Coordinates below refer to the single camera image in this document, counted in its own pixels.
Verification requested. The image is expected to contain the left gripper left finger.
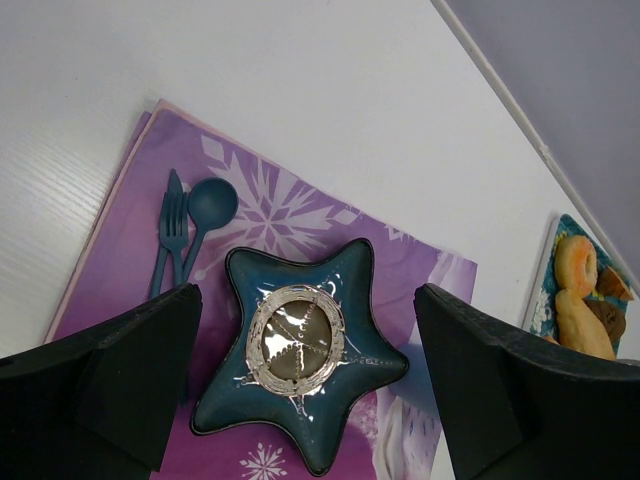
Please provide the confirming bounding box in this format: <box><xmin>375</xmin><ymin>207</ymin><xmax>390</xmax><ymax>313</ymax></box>
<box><xmin>1</xmin><ymin>284</ymin><xmax>203</xmax><ymax>479</ymax></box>

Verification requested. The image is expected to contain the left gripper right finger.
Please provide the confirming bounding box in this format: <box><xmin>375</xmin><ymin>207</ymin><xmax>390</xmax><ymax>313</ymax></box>
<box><xmin>414</xmin><ymin>284</ymin><xmax>639</xmax><ymax>479</ymax></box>

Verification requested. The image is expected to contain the long yellow bread loaf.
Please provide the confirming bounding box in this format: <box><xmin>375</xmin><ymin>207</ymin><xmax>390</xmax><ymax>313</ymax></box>
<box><xmin>555</xmin><ymin>289</ymin><xmax>616</xmax><ymax>361</ymax></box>

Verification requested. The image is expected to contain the dark chocolate bread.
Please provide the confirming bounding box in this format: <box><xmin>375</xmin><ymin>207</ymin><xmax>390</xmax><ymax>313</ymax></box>
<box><xmin>585</xmin><ymin>299</ymin><xmax>626</xmax><ymax>343</ymax></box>

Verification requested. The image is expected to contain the brown bread wedge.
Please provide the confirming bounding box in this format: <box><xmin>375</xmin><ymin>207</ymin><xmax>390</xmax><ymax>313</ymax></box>
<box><xmin>596</xmin><ymin>265</ymin><xmax>634</xmax><ymax>302</ymax></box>

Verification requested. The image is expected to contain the teal floral tray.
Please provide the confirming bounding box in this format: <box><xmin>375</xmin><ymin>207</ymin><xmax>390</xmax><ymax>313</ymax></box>
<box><xmin>522</xmin><ymin>214</ymin><xmax>631</xmax><ymax>357</ymax></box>

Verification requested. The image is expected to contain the orange glazed donut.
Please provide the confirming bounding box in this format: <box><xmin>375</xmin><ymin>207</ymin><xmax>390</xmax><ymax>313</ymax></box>
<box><xmin>554</xmin><ymin>235</ymin><xmax>598</xmax><ymax>298</ymax></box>

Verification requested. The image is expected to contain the teal star-shaped plate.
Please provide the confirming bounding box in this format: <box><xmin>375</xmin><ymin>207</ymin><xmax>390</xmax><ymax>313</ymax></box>
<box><xmin>190</xmin><ymin>238</ymin><xmax>409</xmax><ymax>477</ymax></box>

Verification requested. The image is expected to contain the blue plastic spoon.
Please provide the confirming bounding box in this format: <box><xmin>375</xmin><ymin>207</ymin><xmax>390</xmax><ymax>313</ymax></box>
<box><xmin>182</xmin><ymin>177</ymin><xmax>239</xmax><ymax>283</ymax></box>

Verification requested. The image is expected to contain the purple snowflake placemat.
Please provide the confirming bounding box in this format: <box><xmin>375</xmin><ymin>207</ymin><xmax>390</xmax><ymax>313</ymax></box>
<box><xmin>48</xmin><ymin>102</ymin><xmax>477</xmax><ymax>479</ymax></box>

